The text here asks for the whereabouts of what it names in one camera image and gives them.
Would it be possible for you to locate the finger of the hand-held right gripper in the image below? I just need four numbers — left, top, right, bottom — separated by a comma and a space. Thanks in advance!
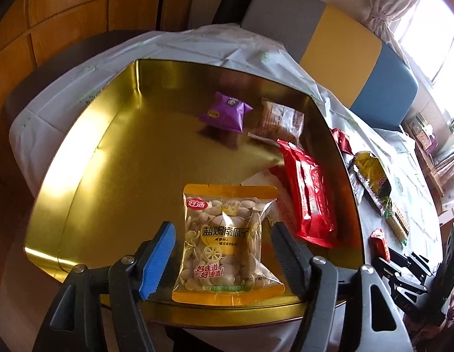
389, 250, 430, 279
374, 258, 428, 302

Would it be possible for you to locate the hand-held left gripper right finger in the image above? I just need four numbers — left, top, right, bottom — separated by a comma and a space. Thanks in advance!
270, 221, 413, 352

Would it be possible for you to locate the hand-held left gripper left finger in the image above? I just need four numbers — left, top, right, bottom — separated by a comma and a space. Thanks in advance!
32, 221, 177, 352

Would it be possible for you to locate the small red candy packet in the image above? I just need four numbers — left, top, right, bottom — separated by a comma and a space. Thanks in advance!
371, 228, 391, 262

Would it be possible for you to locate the clear cracker packet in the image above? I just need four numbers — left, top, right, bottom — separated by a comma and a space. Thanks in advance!
383, 198, 410, 246

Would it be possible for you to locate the yellow pumpkin seed packet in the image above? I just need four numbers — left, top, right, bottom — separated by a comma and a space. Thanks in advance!
171, 183, 286, 305

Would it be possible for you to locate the large red snack packet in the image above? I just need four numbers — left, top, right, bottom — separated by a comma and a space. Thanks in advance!
277, 139, 339, 248

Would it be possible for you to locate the white and red snack packet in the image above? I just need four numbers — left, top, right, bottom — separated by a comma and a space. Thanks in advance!
240, 165, 301, 235

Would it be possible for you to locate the yellow and black snack packet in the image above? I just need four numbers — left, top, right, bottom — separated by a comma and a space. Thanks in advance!
350, 151, 392, 209

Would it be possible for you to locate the gold tin box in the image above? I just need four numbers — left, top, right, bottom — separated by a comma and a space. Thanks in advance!
23, 59, 367, 329

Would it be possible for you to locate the dark red snack packet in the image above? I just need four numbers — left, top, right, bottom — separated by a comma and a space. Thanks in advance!
331, 128, 354, 155

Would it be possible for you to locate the clear brown cake packet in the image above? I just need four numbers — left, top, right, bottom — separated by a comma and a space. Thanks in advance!
248, 97, 305, 147

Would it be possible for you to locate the purple snack packet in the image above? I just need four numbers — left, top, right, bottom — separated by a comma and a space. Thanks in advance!
198, 92, 254, 133

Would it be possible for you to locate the hanging patterned curtain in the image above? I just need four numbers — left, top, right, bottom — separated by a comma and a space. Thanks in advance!
432, 147, 454, 213

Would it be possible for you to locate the wooden nightstand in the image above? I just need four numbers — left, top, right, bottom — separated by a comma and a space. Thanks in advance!
414, 139, 445, 199

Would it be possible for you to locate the patterned tissue box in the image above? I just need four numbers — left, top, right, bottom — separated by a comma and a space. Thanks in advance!
414, 125, 437, 152

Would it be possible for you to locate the white cloud print bed sheet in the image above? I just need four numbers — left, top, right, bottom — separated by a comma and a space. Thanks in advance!
9, 24, 451, 352

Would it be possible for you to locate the grey yellow blue chair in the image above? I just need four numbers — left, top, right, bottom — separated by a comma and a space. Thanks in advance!
212, 0, 420, 133

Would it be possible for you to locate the window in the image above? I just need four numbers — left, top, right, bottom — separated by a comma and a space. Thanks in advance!
396, 0, 454, 125

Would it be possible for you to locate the tied beige curtain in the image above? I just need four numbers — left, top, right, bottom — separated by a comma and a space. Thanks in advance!
361, 0, 423, 35

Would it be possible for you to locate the wooden wardrobe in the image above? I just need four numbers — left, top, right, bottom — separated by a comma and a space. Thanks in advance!
0, 0, 198, 92

